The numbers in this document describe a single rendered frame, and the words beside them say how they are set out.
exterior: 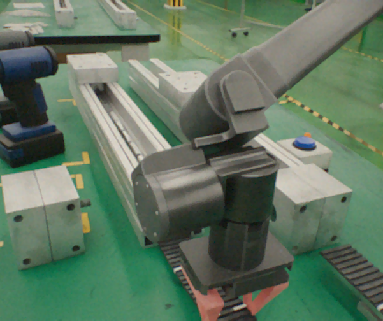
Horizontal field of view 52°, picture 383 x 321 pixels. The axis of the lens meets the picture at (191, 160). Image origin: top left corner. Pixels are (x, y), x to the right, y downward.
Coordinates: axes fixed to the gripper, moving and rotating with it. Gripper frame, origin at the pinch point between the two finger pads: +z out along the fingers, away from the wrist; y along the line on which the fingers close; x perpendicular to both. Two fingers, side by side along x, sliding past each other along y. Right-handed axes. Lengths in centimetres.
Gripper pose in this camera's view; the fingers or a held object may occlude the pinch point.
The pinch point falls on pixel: (228, 314)
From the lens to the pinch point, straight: 47.3
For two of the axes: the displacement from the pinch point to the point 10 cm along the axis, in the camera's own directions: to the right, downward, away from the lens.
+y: -9.2, 1.4, -3.6
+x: 3.8, 4.4, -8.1
